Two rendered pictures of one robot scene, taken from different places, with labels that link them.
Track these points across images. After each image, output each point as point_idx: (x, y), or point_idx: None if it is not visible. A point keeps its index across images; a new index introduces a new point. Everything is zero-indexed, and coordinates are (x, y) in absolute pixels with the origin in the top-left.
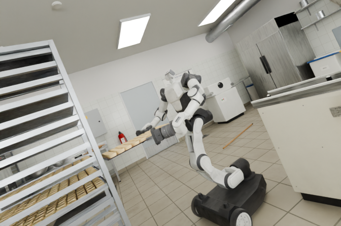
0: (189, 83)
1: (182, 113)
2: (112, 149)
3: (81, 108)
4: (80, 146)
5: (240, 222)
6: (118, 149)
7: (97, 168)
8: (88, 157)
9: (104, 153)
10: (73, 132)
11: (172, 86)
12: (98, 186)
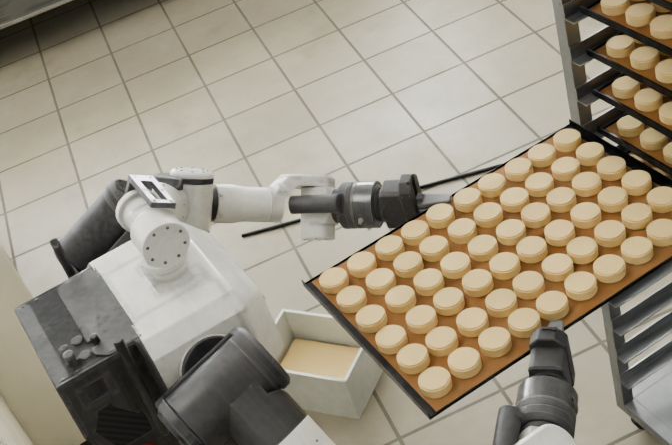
0: (154, 191)
1: (278, 178)
2: (655, 229)
3: None
4: (604, 29)
5: None
6: (560, 163)
7: (666, 168)
8: (667, 112)
9: (663, 191)
10: None
11: (204, 233)
12: (631, 155)
